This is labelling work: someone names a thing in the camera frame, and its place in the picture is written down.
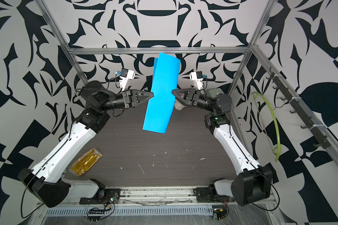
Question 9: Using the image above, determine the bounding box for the blue rectangular paper sheet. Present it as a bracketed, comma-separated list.
[143, 53, 181, 134]

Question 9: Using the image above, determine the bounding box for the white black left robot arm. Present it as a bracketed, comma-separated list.
[18, 81, 154, 208]

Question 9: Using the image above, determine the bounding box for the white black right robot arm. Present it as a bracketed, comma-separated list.
[172, 88, 273, 206]

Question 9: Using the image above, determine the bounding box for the white plush toy pink shirt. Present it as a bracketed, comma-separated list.
[174, 101, 186, 111]

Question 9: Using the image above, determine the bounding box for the green tissue box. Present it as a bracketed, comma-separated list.
[206, 88, 224, 98]

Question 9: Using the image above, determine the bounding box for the yellow plastic packet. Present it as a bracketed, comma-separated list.
[69, 148, 102, 176]

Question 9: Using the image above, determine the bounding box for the black connector board right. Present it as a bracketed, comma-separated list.
[212, 208, 228, 221]

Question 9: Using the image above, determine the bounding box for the black connector board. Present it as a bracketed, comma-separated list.
[86, 207, 113, 222]
[212, 208, 228, 221]

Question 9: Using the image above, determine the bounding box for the black connector board left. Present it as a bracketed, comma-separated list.
[86, 207, 113, 222]

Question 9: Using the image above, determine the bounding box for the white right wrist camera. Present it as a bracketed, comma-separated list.
[190, 71, 207, 91]

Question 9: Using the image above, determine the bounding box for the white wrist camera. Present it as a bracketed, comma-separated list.
[115, 68, 135, 91]
[190, 71, 207, 91]

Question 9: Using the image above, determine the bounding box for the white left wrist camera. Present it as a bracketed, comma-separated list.
[115, 68, 135, 91]

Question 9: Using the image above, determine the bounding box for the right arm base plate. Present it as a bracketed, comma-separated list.
[193, 187, 235, 203]

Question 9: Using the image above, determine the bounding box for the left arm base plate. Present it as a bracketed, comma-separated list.
[79, 188, 121, 205]

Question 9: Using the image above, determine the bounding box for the aluminium frame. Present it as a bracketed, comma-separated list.
[33, 0, 338, 225]

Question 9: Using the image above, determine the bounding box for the black wall hook rack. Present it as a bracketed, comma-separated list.
[268, 67, 331, 149]

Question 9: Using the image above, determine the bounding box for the white slotted cable duct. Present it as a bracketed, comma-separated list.
[45, 205, 213, 217]

